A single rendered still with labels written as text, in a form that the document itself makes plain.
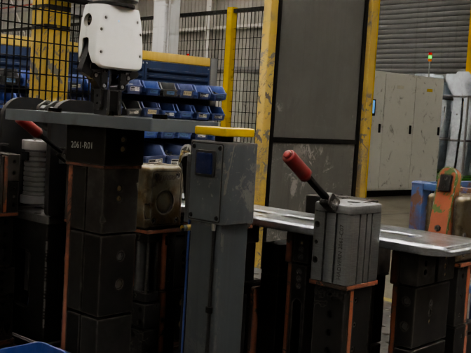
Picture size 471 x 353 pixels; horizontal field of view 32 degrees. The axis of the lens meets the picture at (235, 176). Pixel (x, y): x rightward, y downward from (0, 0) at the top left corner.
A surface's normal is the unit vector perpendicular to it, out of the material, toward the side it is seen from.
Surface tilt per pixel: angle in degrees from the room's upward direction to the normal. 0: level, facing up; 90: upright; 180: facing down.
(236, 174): 90
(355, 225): 90
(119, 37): 90
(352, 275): 90
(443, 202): 78
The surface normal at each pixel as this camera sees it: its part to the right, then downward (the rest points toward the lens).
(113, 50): 0.77, 0.07
